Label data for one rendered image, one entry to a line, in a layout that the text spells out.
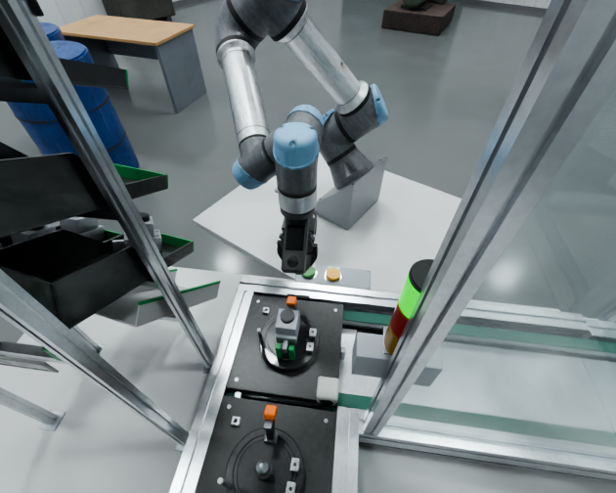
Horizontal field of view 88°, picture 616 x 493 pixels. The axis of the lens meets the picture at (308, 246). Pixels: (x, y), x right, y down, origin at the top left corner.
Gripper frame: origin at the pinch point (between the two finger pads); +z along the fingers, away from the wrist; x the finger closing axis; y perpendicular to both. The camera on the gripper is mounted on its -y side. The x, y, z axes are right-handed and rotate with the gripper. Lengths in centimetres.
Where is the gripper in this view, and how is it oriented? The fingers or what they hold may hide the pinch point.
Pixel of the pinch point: (298, 273)
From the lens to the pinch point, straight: 77.6
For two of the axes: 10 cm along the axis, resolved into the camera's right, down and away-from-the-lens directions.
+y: 1.3, -7.3, 6.7
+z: 0.0, 6.7, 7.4
